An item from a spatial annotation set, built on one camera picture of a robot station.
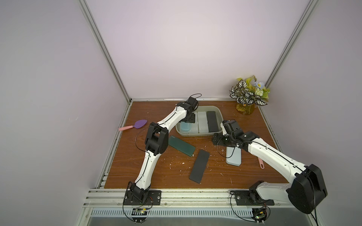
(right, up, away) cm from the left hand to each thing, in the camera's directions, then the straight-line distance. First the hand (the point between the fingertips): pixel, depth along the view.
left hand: (190, 119), depth 99 cm
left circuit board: (-28, -47, -27) cm, 61 cm away
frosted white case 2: (+10, -6, +2) cm, 12 cm away
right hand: (+16, -10, -17) cm, 25 cm away
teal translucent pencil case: (-3, -6, -4) cm, 8 cm away
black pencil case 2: (+5, -29, -14) cm, 33 cm away
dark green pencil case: (-6, -17, -8) cm, 20 cm away
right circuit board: (+34, -47, -30) cm, 65 cm away
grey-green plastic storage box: (+13, -2, +4) cm, 14 cm away
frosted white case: (+3, -6, -1) cm, 7 cm away
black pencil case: (+17, -3, +1) cm, 17 cm away
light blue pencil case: (+28, -24, -14) cm, 40 cm away
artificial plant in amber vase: (+36, +17, -12) cm, 42 cm away
